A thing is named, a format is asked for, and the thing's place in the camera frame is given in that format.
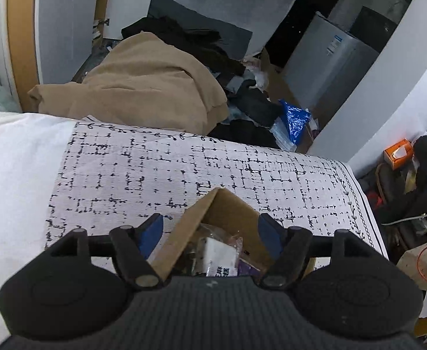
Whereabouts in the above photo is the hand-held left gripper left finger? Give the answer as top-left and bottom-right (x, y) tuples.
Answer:
(46, 212), (165, 291)

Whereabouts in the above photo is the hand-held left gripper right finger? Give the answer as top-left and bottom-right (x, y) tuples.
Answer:
(259, 212), (382, 290)

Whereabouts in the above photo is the purple snack packet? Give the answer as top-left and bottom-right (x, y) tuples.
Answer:
(235, 239), (270, 277)

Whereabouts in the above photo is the clear snack packet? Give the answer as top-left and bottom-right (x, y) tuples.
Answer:
(188, 224), (243, 249)

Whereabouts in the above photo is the white snack packet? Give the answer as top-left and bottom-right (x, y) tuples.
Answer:
(198, 236), (240, 278)

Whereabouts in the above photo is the brown cardboard box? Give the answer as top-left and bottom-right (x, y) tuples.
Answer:
(151, 187), (318, 281)

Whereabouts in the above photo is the white black-patterned tablecloth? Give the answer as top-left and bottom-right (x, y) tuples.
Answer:
(45, 118), (389, 263)

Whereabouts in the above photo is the blue plastic bag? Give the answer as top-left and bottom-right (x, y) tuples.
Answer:
(278, 99), (312, 147)

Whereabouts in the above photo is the orange tissue box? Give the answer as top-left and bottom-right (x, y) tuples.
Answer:
(383, 139), (414, 170)

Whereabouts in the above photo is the white bed sheet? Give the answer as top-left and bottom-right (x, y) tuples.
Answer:
(0, 111), (79, 340)

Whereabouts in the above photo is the beige blanket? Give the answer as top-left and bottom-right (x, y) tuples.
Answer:
(27, 31), (230, 135)

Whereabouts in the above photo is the flattened cardboard box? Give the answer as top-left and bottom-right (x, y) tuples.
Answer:
(259, 47), (321, 117)

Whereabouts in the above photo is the black clothes pile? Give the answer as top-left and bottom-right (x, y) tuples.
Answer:
(121, 16), (247, 77)

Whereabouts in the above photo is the dark grey board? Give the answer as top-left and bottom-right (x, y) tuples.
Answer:
(149, 0), (253, 61)

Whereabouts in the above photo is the wooden board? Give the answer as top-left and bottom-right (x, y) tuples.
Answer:
(7, 0), (41, 93)

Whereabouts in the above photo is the thin white cable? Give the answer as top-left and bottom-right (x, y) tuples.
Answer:
(385, 209), (427, 227)

